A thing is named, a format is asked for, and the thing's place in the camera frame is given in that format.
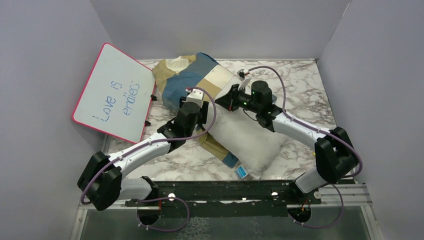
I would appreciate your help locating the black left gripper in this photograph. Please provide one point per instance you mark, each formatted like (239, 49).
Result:
(202, 113)

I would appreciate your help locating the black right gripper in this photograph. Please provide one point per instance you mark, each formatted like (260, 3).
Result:
(229, 100)

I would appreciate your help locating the blue beige checked pillowcase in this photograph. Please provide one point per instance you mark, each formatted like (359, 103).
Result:
(173, 76)

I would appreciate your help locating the white pillow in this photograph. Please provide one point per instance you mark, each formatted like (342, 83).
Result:
(237, 139)

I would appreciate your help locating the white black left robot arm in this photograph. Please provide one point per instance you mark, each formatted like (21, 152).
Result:
(101, 179)

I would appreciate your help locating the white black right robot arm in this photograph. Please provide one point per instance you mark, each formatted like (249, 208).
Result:
(335, 156)

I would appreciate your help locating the blue white pillow tag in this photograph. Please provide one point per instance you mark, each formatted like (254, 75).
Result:
(241, 172)

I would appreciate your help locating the pink framed whiteboard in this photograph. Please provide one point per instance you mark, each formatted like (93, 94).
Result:
(116, 97)

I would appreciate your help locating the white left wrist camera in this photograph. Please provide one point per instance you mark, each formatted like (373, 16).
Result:
(195, 96)

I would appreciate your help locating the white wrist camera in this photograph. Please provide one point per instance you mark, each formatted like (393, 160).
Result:
(244, 77)
(195, 96)

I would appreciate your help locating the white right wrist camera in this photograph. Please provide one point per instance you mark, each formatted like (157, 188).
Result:
(244, 77)

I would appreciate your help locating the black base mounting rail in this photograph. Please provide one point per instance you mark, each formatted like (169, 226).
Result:
(221, 199)

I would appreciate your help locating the aluminium frame rail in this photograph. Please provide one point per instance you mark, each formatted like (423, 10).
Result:
(344, 213)

